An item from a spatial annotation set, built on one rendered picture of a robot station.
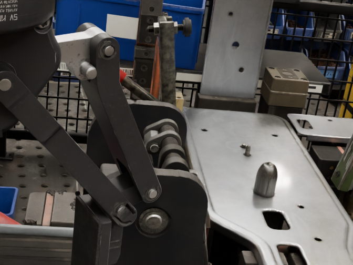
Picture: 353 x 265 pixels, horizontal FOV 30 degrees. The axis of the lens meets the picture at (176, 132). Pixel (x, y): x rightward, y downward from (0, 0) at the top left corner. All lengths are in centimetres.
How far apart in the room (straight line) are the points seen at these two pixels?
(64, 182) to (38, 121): 128
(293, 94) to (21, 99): 109
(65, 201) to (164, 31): 35
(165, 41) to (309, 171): 32
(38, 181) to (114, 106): 126
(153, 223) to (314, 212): 41
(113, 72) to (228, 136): 86
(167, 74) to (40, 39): 73
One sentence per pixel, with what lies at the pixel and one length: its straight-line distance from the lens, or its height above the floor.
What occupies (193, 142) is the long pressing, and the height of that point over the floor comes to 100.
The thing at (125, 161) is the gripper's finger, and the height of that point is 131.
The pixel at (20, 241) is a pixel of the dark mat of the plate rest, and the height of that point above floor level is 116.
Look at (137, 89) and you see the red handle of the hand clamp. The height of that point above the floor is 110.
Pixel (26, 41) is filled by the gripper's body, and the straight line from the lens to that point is 29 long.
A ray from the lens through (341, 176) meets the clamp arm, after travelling 109.
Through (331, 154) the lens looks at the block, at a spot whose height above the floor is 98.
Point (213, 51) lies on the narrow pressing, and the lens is 131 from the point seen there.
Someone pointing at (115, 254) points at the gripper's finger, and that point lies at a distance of 37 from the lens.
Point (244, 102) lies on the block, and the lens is 134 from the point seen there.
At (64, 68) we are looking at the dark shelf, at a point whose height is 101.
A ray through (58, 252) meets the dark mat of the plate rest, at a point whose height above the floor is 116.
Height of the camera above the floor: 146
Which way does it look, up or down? 24 degrees down
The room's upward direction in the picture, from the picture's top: 8 degrees clockwise
